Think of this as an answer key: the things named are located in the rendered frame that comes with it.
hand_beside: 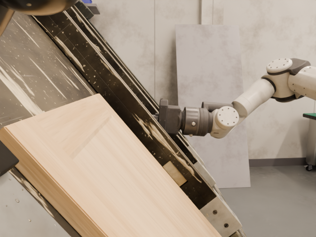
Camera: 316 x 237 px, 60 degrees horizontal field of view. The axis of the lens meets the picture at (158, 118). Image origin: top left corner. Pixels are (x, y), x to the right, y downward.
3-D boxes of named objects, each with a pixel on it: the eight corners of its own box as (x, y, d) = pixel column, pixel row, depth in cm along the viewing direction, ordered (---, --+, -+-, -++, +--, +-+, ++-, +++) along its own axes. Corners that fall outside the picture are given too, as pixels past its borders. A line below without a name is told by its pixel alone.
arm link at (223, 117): (193, 139, 87) (228, 142, 88) (200, 128, 77) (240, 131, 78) (193, 107, 92) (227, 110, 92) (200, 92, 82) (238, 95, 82)
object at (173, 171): (179, 187, 79) (187, 180, 79) (161, 166, 78) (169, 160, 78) (178, 183, 82) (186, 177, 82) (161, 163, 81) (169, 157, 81)
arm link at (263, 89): (231, 91, 89) (270, 60, 95) (240, 116, 94) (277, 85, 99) (257, 96, 80) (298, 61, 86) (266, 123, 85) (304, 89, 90)
